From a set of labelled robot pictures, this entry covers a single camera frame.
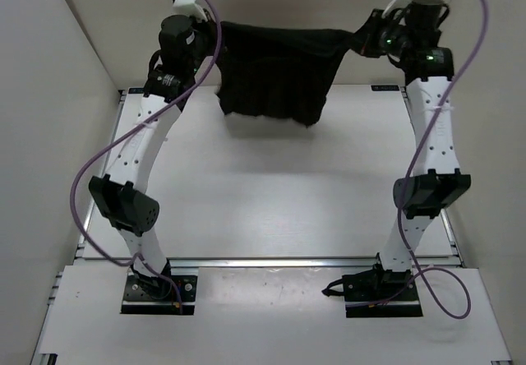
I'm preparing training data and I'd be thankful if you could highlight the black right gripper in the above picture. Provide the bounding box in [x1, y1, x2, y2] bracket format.
[345, 12, 414, 61]

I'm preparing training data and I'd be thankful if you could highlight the black skirt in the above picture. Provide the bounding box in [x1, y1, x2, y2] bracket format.
[216, 21, 353, 127]

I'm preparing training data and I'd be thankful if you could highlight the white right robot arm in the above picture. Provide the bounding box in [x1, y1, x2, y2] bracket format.
[357, 0, 471, 300]

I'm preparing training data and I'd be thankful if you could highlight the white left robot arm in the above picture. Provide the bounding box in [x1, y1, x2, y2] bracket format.
[89, 15, 221, 298]

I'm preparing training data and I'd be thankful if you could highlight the right table corner label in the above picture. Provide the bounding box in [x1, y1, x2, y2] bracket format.
[371, 85, 399, 92]

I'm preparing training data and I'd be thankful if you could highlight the table corner label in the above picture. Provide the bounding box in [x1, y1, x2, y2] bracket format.
[127, 87, 144, 95]
[371, 85, 399, 92]

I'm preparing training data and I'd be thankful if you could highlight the left table corner label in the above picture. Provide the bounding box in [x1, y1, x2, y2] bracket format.
[127, 87, 144, 95]

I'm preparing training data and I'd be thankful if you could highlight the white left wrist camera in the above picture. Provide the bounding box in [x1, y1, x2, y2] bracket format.
[172, 0, 207, 21]

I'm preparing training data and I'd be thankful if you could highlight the aluminium table front rail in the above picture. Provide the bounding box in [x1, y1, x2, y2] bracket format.
[73, 256, 465, 270]

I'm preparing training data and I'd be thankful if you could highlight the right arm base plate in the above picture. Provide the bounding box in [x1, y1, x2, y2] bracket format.
[321, 266, 423, 318]

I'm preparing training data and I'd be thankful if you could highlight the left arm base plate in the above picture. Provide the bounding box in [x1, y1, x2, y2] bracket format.
[121, 268, 198, 316]

